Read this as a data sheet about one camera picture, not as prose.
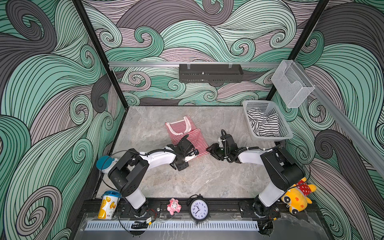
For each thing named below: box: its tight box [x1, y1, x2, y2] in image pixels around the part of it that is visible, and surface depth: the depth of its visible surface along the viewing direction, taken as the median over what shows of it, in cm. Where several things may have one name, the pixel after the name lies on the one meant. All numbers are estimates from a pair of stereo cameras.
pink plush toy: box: [167, 198, 182, 216], surface depth 73 cm
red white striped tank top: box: [165, 115, 210, 156], surface depth 105 cm
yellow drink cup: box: [97, 190, 122, 220], surface depth 71 cm
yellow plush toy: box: [281, 177, 317, 215], surface depth 73 cm
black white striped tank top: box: [246, 108, 280, 137], surface depth 106 cm
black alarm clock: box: [186, 194, 211, 224], surface depth 73 cm
